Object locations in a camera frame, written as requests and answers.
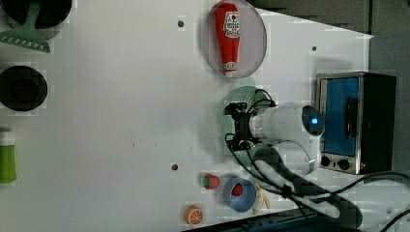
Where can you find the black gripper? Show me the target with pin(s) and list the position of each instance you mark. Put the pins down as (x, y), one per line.
(241, 137)

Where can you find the green oval strainer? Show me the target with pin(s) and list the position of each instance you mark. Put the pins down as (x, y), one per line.
(257, 100)

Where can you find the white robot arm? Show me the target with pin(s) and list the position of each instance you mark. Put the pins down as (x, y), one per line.
(278, 146)

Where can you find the red strawberry in bowl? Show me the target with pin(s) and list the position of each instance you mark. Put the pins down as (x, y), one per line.
(237, 190)

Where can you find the red strawberry on table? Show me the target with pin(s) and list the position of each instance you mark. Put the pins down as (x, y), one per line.
(210, 181)

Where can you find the yellow banana toy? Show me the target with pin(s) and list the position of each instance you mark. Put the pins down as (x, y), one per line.
(261, 200)

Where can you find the blue bowl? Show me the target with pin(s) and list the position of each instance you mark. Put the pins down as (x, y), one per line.
(241, 203)

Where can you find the orange slice toy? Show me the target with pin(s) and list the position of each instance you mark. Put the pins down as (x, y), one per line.
(193, 215)

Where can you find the grey round plate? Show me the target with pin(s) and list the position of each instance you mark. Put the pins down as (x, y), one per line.
(253, 42)

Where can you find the black toaster oven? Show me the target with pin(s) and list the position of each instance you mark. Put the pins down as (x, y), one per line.
(359, 110)

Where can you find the red ketchup bottle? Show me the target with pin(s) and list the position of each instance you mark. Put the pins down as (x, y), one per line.
(228, 33)

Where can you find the small black cup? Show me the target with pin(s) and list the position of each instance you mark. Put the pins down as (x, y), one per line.
(22, 88)

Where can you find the green spatula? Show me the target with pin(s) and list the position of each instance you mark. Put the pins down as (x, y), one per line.
(27, 35)

